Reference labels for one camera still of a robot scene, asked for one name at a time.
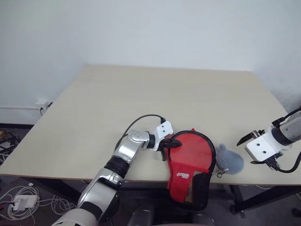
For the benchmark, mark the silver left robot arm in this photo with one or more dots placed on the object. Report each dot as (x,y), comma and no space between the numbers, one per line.
(124,150)

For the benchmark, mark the white power adapter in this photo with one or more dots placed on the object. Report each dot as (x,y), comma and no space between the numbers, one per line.
(24,201)

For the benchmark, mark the grey rounded shape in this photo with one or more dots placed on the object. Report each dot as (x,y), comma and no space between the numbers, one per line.
(203,221)

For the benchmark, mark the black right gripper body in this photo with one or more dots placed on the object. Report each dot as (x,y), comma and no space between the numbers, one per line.
(258,133)

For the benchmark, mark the red paddle case with mesh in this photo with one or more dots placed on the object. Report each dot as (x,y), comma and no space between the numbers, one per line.
(190,153)

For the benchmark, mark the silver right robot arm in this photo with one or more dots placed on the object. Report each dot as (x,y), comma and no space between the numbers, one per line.
(288,131)

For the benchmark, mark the grey plush pouch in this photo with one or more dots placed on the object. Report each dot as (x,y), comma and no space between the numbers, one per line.
(231,161)

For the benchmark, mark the black metal table frame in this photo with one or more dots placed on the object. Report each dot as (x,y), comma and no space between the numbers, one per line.
(237,197)

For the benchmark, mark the white wall socket box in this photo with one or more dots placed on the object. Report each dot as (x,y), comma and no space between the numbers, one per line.
(44,106)

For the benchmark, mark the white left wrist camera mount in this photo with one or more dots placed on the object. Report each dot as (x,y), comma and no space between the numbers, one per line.
(164,129)

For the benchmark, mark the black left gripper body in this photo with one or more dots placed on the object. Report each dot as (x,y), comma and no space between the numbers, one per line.
(163,144)

